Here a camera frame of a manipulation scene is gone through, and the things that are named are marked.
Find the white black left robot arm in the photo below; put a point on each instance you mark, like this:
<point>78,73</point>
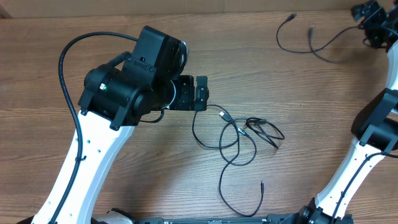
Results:
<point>115,97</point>

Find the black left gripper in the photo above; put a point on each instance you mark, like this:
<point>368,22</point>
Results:
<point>186,102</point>

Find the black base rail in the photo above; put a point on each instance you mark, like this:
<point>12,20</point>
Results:
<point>217,221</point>

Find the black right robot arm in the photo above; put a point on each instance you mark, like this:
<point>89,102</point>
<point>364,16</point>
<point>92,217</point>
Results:
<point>375,134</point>

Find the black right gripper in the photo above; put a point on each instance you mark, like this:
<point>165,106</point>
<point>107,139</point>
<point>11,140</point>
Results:
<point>369,20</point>

